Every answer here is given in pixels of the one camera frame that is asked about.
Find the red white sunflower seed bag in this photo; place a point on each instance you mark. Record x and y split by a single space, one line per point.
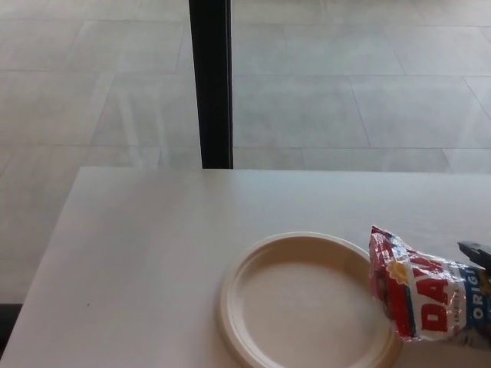
429 303

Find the black vertical post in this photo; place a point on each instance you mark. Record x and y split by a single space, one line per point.
213 84

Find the beige round paper plate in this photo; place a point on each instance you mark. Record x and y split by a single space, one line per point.
299 306

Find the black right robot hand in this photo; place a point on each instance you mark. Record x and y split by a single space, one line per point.
479 251

